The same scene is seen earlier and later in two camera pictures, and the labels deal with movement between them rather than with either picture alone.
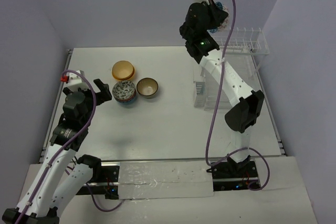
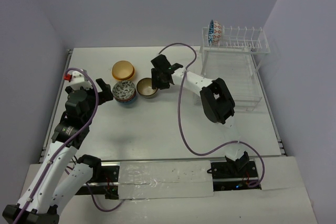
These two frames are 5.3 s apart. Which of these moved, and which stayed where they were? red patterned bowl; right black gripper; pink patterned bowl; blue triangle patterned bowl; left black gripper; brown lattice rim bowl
Moved: right black gripper; blue triangle patterned bowl
Stayed: pink patterned bowl; brown lattice rim bowl; red patterned bowl; left black gripper
